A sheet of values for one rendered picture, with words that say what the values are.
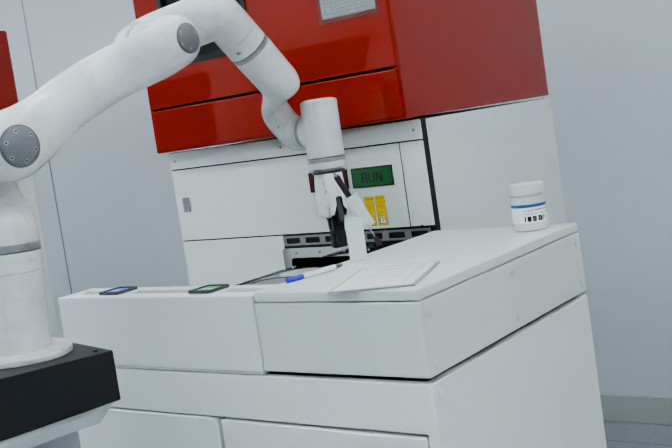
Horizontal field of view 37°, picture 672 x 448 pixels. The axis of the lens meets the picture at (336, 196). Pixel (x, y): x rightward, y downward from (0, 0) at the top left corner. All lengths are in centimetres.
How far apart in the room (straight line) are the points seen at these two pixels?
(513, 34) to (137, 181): 282
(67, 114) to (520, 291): 87
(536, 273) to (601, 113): 179
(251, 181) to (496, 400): 105
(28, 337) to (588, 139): 239
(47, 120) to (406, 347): 72
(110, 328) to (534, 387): 84
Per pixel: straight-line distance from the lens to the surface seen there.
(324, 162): 218
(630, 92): 361
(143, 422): 206
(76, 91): 183
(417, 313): 156
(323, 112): 218
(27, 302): 177
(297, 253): 249
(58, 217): 564
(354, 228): 194
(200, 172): 268
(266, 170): 252
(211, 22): 202
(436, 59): 234
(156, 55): 187
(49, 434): 171
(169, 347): 195
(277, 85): 210
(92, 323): 210
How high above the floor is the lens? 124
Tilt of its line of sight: 4 degrees down
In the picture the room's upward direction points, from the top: 8 degrees counter-clockwise
